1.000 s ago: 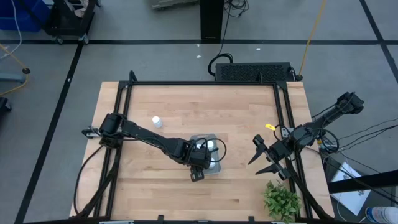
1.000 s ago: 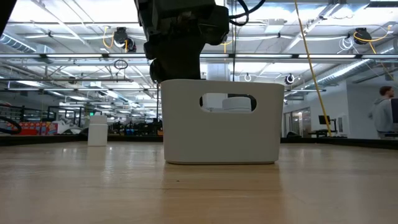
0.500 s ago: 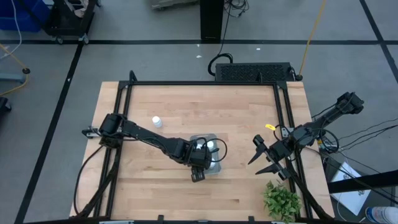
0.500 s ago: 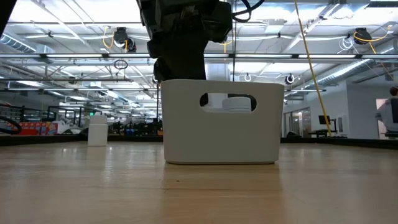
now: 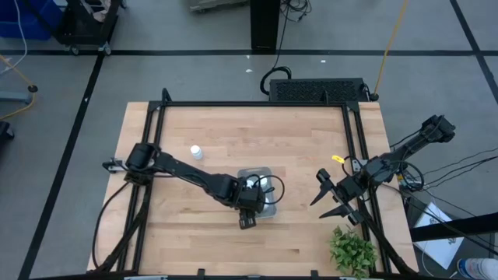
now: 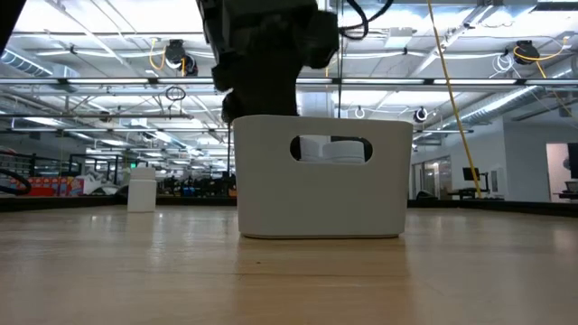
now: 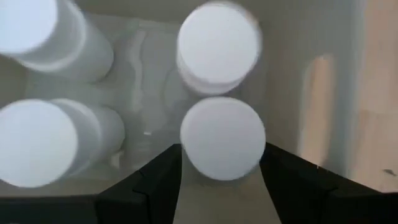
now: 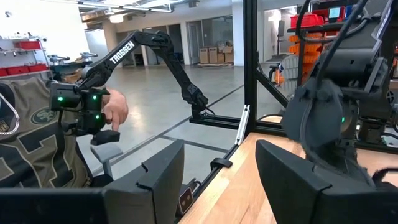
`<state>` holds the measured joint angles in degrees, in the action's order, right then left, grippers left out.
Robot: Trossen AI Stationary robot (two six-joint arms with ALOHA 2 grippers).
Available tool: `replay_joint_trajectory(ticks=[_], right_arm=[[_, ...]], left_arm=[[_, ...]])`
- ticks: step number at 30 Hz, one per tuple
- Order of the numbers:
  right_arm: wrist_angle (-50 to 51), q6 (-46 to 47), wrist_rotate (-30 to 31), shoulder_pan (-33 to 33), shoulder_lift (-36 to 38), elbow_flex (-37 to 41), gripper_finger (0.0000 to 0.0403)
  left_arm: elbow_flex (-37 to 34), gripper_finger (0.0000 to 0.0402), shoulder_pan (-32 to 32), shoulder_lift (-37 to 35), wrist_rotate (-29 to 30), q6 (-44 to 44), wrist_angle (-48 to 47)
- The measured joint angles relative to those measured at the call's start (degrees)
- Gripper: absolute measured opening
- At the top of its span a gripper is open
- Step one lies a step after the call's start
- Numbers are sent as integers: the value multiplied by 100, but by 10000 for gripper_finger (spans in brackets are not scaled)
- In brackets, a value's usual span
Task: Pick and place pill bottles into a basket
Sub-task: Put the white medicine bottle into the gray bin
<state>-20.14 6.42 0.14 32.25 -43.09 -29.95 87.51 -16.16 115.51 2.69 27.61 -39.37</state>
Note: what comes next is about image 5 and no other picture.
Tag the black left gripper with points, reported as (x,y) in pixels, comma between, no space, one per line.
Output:
(251,198)

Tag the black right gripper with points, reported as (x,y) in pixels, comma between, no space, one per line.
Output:
(350,188)

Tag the white pill bottle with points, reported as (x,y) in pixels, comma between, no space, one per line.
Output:
(196,151)
(264,182)
(251,181)

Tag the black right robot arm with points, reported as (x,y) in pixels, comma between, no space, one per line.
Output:
(412,148)

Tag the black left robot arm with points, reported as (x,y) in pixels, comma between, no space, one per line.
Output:
(183,171)

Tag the clear plastic tray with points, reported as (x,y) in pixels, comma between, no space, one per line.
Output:
(268,173)

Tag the green artificial plant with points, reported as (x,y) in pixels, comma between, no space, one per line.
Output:
(352,253)

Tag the black perforated computer case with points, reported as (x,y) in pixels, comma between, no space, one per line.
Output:
(311,90)

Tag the white paper sheet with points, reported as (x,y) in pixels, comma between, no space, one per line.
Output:
(439,249)

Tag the black metal beam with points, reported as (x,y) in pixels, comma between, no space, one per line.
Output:
(467,225)

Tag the white blue shoe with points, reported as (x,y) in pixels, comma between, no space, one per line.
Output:
(480,268)

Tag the black tower box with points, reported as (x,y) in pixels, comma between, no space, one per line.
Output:
(265,23)

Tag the black wheeled cart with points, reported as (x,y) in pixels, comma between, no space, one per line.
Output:
(83,27)

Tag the blue plastic bin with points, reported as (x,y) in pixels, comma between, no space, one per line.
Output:
(23,19)

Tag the black metal table frame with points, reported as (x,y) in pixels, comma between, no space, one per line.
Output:
(253,103)

